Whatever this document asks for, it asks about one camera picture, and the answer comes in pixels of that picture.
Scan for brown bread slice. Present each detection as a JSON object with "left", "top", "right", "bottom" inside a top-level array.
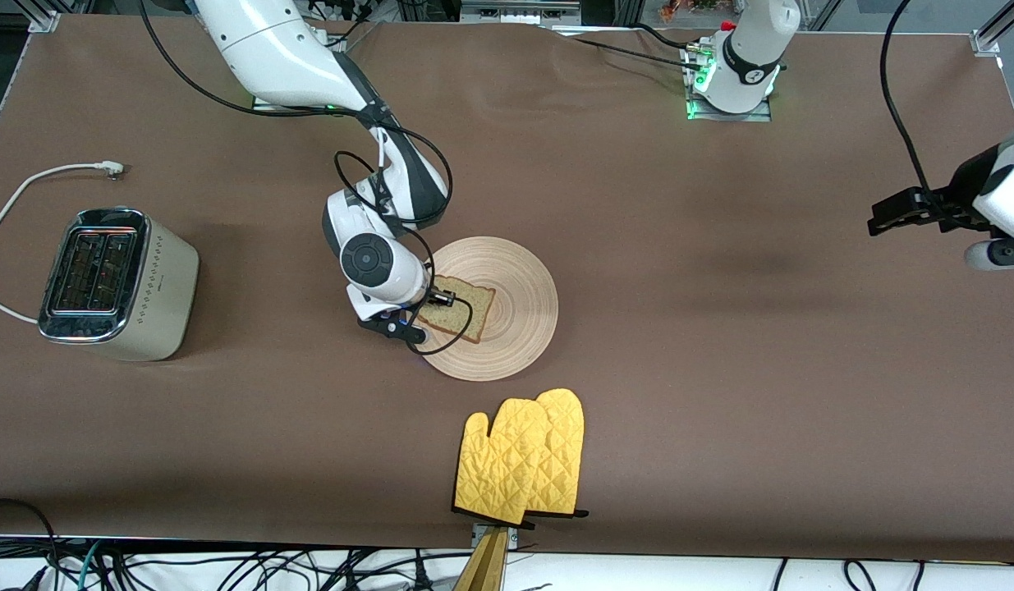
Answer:
[{"left": 416, "top": 276, "right": 497, "bottom": 344}]

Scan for round wooden plate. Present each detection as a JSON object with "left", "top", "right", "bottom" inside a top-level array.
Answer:
[{"left": 408, "top": 236, "right": 559, "bottom": 382}]

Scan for cream and chrome toaster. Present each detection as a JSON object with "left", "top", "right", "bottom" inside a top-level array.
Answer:
[{"left": 37, "top": 207, "right": 200, "bottom": 363}]

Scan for yellow quilted oven mitt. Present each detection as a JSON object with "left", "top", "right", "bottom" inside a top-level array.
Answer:
[
  {"left": 527, "top": 388, "right": 590, "bottom": 520},
  {"left": 453, "top": 398, "right": 550, "bottom": 527}
]

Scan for brown table cover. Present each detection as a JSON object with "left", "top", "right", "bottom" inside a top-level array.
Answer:
[{"left": 0, "top": 15, "right": 1014, "bottom": 563}]

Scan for wooden stick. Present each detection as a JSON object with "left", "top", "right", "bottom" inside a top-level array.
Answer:
[{"left": 453, "top": 529, "right": 512, "bottom": 591}]

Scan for grey power strip box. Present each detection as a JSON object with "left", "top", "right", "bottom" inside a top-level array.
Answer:
[{"left": 460, "top": 0, "right": 583, "bottom": 25}]

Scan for orange plastic item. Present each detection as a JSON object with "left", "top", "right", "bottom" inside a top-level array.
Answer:
[{"left": 658, "top": 0, "right": 721, "bottom": 21}]

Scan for aluminium frame profile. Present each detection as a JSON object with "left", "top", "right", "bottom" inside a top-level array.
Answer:
[
  {"left": 26, "top": 0, "right": 93, "bottom": 34},
  {"left": 970, "top": 0, "right": 1014, "bottom": 57}
]

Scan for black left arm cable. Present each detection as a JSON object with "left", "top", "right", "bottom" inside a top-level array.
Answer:
[{"left": 880, "top": 0, "right": 938, "bottom": 198}]

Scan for small metal bracket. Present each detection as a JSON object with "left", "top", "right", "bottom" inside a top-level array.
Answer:
[{"left": 471, "top": 524, "right": 520, "bottom": 552}]

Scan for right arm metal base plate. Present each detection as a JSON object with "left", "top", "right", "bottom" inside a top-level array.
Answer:
[{"left": 252, "top": 33, "right": 345, "bottom": 112}]

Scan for black right base cables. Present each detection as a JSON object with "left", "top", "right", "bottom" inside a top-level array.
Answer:
[{"left": 310, "top": 0, "right": 384, "bottom": 54}]

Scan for short black base cable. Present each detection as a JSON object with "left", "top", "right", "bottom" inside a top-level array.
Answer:
[{"left": 634, "top": 23, "right": 690, "bottom": 50}]

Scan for long black base cable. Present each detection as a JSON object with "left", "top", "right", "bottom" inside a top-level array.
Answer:
[{"left": 556, "top": 34, "right": 709, "bottom": 73}]

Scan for white toaster power cord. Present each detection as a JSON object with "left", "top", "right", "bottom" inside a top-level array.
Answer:
[{"left": 0, "top": 161, "right": 126, "bottom": 323}]

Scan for black cable tangle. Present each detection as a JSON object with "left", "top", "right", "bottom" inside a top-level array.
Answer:
[{"left": 0, "top": 497, "right": 475, "bottom": 591}]

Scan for teal cable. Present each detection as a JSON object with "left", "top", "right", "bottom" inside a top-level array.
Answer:
[{"left": 78, "top": 540, "right": 105, "bottom": 591}]

